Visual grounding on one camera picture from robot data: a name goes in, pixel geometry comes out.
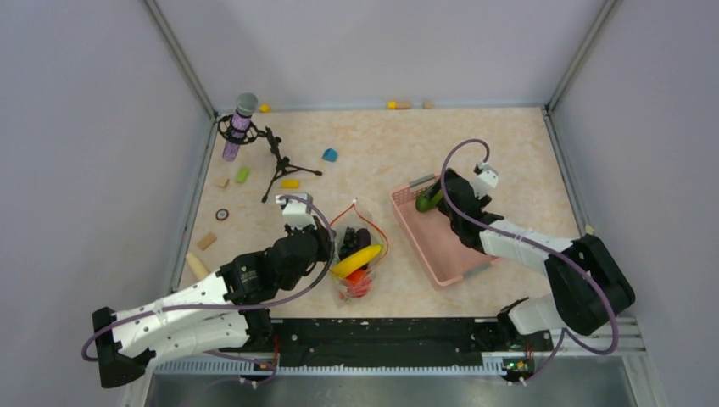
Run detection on clear orange zip bag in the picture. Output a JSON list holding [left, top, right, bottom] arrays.
[[330, 198, 389, 303]]

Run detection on cream wooden cylinder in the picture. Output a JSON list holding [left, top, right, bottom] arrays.
[[185, 252, 209, 281]]

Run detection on toy mango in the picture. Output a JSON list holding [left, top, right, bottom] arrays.
[[415, 186, 443, 213]]

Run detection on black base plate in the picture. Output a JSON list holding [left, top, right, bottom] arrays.
[[233, 317, 554, 368]]

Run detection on tan wooden block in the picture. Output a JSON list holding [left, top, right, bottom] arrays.
[[196, 232, 217, 251]]

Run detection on black microphone tripod stand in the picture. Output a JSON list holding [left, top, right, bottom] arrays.
[[218, 115, 323, 203]]

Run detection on toy purple eggplant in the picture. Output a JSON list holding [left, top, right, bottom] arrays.
[[355, 228, 371, 249]]

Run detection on toy red tomato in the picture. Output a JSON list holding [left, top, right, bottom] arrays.
[[341, 270, 372, 298]]

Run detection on toy black grapes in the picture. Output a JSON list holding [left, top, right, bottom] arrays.
[[338, 227, 359, 259]]

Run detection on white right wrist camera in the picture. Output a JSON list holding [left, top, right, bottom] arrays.
[[470, 162, 499, 198]]

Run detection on pink plastic basket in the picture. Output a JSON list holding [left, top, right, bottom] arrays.
[[390, 174, 499, 290]]

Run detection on green block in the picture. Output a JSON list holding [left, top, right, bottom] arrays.
[[234, 166, 250, 183]]

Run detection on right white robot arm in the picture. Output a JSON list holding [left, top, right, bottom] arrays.
[[428, 170, 636, 349]]

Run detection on blue block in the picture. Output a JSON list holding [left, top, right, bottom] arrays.
[[321, 148, 338, 163]]

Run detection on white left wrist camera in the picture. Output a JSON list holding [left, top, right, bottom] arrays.
[[275, 192, 315, 230]]

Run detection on purple microphone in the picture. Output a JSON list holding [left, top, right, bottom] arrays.
[[220, 92, 259, 162]]

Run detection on toy banana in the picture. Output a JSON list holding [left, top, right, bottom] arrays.
[[330, 244, 382, 279]]

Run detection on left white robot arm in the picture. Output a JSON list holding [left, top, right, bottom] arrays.
[[82, 224, 335, 388]]

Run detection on yellow tan cylinder at wall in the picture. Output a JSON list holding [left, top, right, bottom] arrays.
[[387, 100, 413, 110]]

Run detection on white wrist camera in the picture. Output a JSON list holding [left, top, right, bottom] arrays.
[[275, 192, 315, 230], [470, 162, 499, 198]]

